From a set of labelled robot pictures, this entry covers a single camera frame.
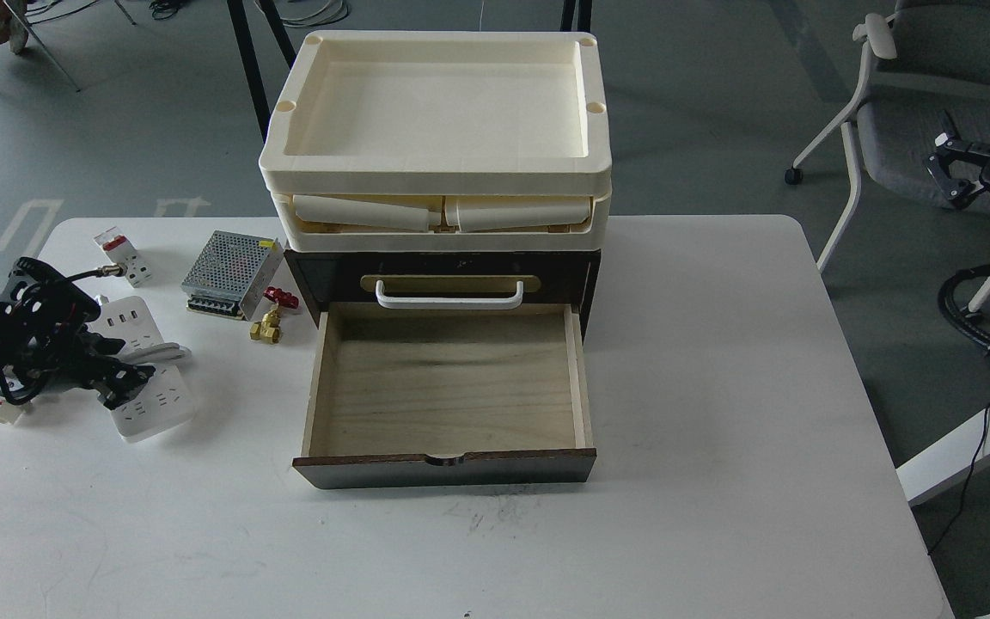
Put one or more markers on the cream plastic tray lower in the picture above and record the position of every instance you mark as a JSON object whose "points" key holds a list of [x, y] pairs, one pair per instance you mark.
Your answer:
{"points": [[481, 215]]}

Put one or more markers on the metal mesh power supply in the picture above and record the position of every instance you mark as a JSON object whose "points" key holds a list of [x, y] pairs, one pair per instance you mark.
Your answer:
{"points": [[231, 273]]}

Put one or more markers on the brass valve red handle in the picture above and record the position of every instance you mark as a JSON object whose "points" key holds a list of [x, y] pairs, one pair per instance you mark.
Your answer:
{"points": [[268, 329]]}

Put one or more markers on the cream plastic tray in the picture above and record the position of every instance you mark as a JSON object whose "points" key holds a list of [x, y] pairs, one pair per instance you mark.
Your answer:
{"points": [[481, 215], [441, 113]]}

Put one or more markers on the white power strip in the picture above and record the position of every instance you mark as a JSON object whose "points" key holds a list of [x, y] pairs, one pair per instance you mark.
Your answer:
{"points": [[165, 401]]}

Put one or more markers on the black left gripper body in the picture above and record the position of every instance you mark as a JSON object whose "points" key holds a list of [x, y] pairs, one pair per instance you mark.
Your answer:
{"points": [[47, 346]]}

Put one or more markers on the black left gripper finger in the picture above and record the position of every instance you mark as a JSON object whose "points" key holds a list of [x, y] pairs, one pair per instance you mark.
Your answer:
{"points": [[116, 382], [89, 344]]}

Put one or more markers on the white red circuit breaker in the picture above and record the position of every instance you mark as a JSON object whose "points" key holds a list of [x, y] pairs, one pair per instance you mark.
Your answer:
{"points": [[120, 250]]}

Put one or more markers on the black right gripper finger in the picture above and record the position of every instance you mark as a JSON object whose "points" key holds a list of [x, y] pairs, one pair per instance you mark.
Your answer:
{"points": [[950, 147], [960, 192]]}

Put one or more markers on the white metal pipe fitting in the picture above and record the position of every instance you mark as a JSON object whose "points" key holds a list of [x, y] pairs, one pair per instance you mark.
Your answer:
{"points": [[10, 413]]}

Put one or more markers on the cream plastic tray top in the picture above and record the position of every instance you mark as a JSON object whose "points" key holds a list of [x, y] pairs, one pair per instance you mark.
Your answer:
{"points": [[441, 113]]}

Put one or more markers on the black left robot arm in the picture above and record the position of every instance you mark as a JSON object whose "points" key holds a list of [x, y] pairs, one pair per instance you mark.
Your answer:
{"points": [[46, 345]]}

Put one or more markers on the white side table edge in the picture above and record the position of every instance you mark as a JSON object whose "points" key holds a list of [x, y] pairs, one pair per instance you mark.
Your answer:
{"points": [[947, 461]]}

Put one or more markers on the white drawer handle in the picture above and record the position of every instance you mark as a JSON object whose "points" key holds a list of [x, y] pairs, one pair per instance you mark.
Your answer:
{"points": [[449, 303]]}

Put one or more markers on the open wooden drawer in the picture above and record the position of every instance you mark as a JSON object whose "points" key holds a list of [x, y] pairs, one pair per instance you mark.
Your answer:
{"points": [[406, 398]]}

